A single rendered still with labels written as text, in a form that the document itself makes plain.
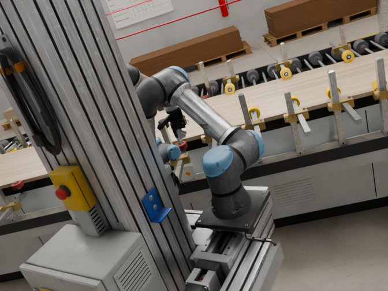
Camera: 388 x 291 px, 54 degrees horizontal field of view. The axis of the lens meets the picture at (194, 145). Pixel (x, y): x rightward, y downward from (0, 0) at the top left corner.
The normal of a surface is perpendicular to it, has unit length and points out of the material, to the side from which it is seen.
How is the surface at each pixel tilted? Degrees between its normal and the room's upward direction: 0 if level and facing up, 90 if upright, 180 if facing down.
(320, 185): 90
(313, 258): 0
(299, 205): 90
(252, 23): 90
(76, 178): 90
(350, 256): 0
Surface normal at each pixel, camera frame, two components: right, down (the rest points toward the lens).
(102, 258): -0.29, -0.87
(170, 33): 0.02, 0.41
